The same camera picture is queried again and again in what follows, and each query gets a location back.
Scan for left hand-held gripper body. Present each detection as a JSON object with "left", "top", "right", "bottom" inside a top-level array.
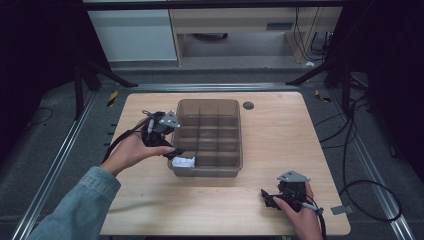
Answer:
[{"left": 139, "top": 109, "right": 182, "bottom": 148}]

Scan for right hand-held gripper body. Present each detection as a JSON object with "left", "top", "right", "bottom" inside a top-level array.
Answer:
[{"left": 276, "top": 170, "right": 311, "bottom": 213}]

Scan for white cloth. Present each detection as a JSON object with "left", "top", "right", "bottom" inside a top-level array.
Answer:
[{"left": 170, "top": 155, "right": 197, "bottom": 169}]

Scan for translucent grey divided organizer box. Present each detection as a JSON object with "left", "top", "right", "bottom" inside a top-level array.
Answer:
[{"left": 167, "top": 98, "right": 244, "bottom": 179}]

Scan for person's right hand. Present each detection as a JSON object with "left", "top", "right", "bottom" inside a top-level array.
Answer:
[{"left": 272, "top": 182, "right": 323, "bottom": 240}]

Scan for person's left hand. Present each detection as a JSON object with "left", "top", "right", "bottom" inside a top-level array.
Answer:
[{"left": 99, "top": 127, "right": 177, "bottom": 178}]

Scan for grey tape strip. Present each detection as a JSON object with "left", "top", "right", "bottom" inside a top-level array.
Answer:
[{"left": 330, "top": 204, "right": 355, "bottom": 216}]

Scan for yellow black tape piece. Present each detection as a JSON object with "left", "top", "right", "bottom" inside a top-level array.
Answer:
[
  {"left": 106, "top": 90, "right": 120, "bottom": 108},
  {"left": 313, "top": 88, "right": 333, "bottom": 104}
]

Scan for white cabinet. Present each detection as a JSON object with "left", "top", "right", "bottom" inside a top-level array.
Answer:
[{"left": 87, "top": 8, "right": 179, "bottom": 63}]

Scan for black metal stand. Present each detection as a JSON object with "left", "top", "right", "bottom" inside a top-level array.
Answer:
[
  {"left": 285, "top": 54, "right": 355, "bottom": 118},
  {"left": 72, "top": 54, "right": 140, "bottom": 122}
]

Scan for light wooden desk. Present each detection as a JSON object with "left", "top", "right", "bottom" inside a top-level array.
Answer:
[{"left": 168, "top": 6, "right": 344, "bottom": 66}]

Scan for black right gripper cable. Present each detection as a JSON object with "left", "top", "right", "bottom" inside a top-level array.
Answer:
[{"left": 293, "top": 191, "right": 327, "bottom": 240}]

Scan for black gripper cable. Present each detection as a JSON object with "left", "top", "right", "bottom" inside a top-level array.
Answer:
[
  {"left": 101, "top": 109, "right": 161, "bottom": 165},
  {"left": 293, "top": 191, "right": 327, "bottom": 240}
]

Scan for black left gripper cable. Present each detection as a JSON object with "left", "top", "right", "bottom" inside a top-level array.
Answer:
[{"left": 101, "top": 109, "right": 161, "bottom": 165}]

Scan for metal cross rail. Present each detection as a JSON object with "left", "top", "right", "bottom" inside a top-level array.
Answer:
[{"left": 129, "top": 82, "right": 300, "bottom": 94}]

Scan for black floor cable bundle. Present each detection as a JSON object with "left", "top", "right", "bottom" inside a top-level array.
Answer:
[{"left": 314, "top": 99, "right": 371, "bottom": 150}]

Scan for black looped floor cable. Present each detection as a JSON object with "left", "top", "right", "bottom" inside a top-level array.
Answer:
[{"left": 339, "top": 94, "right": 404, "bottom": 223}]

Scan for thin black floor cable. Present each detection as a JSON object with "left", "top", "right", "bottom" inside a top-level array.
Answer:
[{"left": 23, "top": 106, "right": 55, "bottom": 130}]

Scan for hanging black desk cables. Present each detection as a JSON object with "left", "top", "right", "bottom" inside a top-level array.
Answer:
[{"left": 292, "top": 7, "right": 334, "bottom": 63}]

